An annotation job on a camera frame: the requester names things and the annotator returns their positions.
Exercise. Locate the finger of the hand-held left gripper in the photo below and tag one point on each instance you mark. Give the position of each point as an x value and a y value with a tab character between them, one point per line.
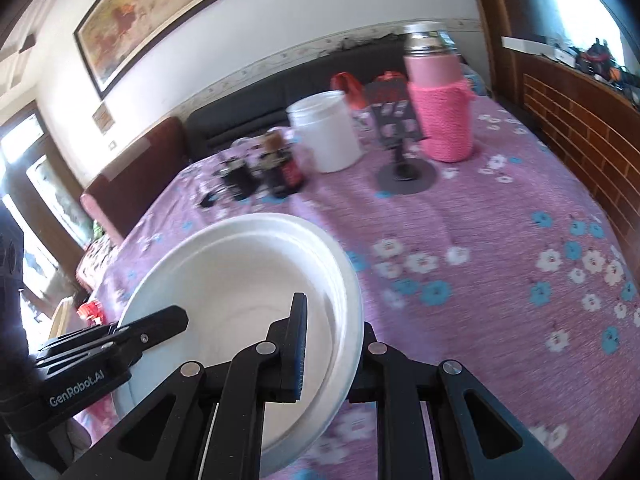
150	327

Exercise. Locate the black phone stand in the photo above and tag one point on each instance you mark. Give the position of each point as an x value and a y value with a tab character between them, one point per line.
397	120

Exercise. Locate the brown wooden cabinet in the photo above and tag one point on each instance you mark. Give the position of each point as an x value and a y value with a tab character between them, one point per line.
590	135

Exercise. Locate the wooden glass door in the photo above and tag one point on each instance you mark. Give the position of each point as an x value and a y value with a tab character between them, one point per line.
45	180

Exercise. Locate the leaf-patterned blanket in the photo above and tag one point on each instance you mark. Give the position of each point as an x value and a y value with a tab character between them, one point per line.
95	260

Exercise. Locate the brown wooden door frame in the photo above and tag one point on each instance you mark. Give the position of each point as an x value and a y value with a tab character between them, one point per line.
492	20

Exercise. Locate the red plastic bag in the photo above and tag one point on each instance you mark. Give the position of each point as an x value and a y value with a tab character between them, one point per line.
350	87

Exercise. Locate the black leather sofa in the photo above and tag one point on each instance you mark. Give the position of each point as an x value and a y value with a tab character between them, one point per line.
260	90

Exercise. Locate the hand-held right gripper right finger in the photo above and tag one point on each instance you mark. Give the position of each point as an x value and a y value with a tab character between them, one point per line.
370	360

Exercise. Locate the pile of dark small items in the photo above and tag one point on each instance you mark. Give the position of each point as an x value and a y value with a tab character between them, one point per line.
600	60

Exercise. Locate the white flat box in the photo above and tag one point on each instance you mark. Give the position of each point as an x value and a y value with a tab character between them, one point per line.
535	47

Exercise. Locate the framed horse painting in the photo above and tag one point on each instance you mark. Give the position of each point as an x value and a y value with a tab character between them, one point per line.
165	15

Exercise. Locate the dark glass bottle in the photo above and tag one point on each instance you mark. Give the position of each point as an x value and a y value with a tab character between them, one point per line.
240	177
282	170

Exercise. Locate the pink thermos bottle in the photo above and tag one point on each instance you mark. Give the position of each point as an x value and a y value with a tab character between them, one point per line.
440	105

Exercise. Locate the large white bowl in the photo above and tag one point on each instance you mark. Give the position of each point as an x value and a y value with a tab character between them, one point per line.
225	280

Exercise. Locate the white plastic jar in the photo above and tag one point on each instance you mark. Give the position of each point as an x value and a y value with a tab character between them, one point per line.
330	130

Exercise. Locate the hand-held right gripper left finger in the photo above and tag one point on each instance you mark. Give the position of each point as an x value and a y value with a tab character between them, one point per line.
300	350

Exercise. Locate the purple floral tablecloth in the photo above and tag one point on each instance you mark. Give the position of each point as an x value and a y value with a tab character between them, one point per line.
475	220

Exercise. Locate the small framed wall notice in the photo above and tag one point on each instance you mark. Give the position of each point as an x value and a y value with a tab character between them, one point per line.
103	119

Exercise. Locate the maroon fabric sofa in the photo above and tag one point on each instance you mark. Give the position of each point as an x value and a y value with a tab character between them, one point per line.
145	170

